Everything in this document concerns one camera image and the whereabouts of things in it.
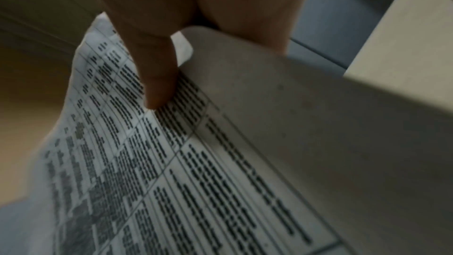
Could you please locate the pile of printed papers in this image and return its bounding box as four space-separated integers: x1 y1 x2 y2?
26 11 453 255

